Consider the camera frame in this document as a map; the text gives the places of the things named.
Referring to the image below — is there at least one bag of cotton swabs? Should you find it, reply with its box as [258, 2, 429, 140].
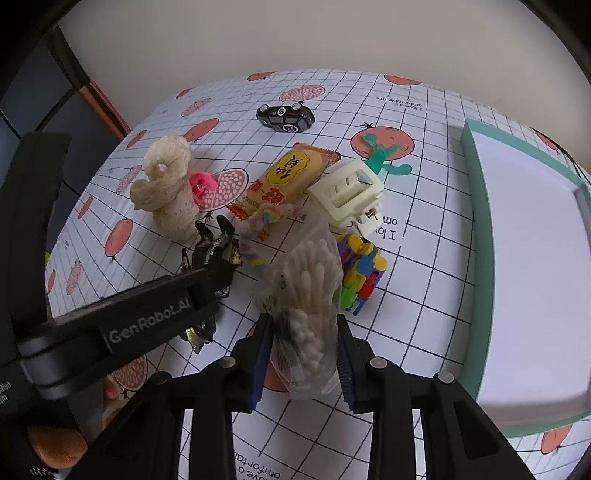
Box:
[256, 215, 344, 400]

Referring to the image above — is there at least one multicolour block puzzle toy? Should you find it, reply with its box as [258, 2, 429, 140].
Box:
[335, 233, 388, 316]

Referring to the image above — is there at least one black gold action figure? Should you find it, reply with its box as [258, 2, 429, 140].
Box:
[179, 215, 242, 354]

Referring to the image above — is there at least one pastel rainbow braided band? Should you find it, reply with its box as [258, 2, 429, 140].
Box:
[238, 203, 307, 273]

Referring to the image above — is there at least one white plastic hair claw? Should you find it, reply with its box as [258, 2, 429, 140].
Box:
[308, 160, 384, 237]

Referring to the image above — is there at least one pink plastic toy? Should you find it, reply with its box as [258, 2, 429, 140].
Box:
[188, 172, 218, 207]

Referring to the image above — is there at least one yellow snack packet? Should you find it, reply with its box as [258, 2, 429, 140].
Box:
[228, 142, 342, 221]

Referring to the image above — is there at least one green plastic cactus toy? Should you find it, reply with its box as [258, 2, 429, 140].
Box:
[363, 134, 413, 176]

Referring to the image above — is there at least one black toy car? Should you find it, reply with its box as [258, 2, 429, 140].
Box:
[256, 102, 315, 133]

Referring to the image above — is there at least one left human hand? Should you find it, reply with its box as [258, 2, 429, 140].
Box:
[28, 377, 139, 469]

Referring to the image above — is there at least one grid fruit print tablecloth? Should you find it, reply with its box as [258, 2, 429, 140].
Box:
[44, 68, 591, 480]

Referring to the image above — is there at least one teal white shallow box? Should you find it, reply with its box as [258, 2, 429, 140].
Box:
[461, 119, 590, 437]

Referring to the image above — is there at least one dark window frame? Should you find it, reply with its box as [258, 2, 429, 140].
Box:
[1, 27, 129, 252]

